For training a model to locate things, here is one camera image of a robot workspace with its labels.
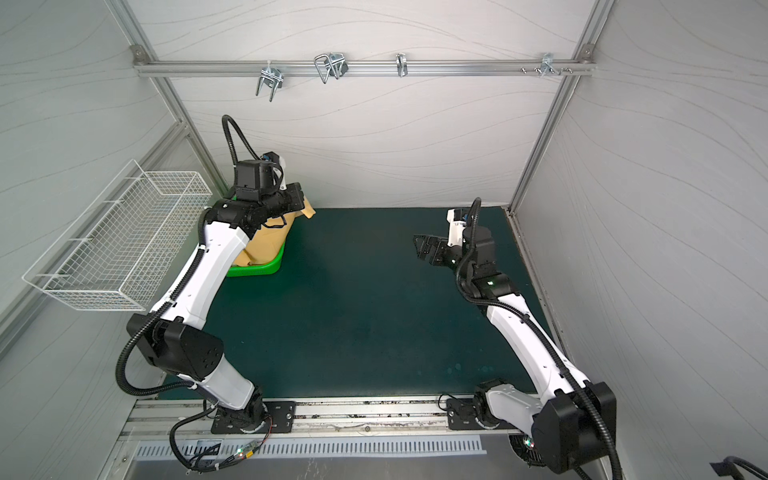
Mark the small metal ring hook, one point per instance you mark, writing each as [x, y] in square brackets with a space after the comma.
[401, 65]

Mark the aluminium crossbar rail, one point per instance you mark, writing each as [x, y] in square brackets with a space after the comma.
[357, 68]

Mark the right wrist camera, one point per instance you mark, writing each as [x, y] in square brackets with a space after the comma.
[457, 219]

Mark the dark green table mat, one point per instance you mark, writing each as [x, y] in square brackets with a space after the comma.
[353, 311]

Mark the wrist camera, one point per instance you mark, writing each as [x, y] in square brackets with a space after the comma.
[274, 169]
[457, 219]

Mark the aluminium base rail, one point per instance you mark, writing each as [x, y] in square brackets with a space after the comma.
[318, 417]

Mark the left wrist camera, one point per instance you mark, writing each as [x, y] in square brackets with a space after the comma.
[274, 169]

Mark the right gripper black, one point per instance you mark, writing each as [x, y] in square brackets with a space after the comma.
[444, 252]

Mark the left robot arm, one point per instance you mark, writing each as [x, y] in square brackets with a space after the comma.
[171, 337]

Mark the metal bracket with bolts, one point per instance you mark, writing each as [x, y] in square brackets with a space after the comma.
[547, 68]

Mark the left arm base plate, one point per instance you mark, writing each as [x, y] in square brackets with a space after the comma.
[276, 416]

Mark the white wire basket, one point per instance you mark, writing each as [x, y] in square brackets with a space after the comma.
[116, 253]

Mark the metal u-bolt clamp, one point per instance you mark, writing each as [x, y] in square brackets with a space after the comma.
[270, 81]

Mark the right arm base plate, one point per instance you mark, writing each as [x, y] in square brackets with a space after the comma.
[462, 415]

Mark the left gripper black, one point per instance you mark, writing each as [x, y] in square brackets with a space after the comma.
[295, 193]

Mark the green plastic basket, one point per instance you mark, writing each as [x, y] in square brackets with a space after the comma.
[262, 270]

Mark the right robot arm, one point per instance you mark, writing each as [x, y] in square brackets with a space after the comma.
[569, 421]

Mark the white slotted cable duct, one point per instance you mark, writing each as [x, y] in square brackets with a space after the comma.
[324, 447]

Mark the yellow skirt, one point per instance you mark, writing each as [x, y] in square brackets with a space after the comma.
[268, 241]

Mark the metal double hook clamp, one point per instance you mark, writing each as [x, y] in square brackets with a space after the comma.
[331, 65]

